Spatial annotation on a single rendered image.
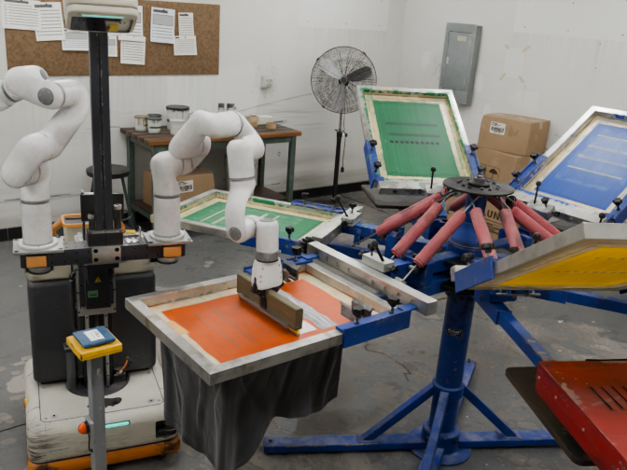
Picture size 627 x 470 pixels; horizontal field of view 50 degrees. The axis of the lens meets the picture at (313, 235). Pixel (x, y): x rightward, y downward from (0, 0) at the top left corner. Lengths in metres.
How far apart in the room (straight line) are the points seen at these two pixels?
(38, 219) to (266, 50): 4.56
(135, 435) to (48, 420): 0.36
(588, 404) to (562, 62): 5.02
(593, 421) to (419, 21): 6.31
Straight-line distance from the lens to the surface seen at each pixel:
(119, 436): 3.09
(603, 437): 1.71
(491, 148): 6.45
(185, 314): 2.34
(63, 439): 3.06
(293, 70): 6.89
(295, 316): 2.17
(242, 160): 2.19
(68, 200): 6.05
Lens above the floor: 1.97
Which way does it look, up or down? 19 degrees down
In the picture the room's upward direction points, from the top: 4 degrees clockwise
